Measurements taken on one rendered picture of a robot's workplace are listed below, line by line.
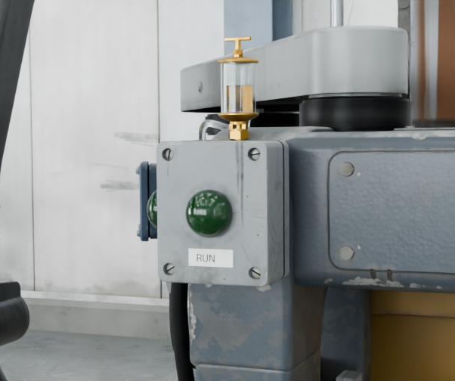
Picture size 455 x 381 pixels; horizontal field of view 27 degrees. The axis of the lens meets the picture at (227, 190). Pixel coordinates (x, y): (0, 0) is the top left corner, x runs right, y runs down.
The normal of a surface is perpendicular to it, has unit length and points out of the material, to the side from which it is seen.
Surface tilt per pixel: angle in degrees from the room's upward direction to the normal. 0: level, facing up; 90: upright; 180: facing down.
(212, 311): 90
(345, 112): 90
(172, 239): 90
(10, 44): 89
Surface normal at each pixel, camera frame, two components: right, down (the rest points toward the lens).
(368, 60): 0.09, 0.05
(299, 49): -0.96, 0.03
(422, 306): -0.36, 0.05
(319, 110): -0.73, 0.04
